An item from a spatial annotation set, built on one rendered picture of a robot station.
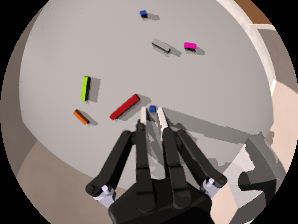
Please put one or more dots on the lime green rod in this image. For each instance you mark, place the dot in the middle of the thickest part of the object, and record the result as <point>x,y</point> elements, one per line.
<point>85,88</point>

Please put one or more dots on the orange rod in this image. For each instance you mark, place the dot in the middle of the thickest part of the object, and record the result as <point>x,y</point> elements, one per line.
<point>82,118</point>

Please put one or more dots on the red rod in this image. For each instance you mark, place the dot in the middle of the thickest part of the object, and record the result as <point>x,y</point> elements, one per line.
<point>124,106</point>

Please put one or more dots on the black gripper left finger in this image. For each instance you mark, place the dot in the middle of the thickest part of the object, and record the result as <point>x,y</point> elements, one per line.
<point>102,187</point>

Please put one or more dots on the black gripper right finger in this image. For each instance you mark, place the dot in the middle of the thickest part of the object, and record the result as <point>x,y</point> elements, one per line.
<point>199,166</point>

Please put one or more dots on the grey rod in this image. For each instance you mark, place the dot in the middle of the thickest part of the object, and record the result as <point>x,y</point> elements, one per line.
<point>161,45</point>

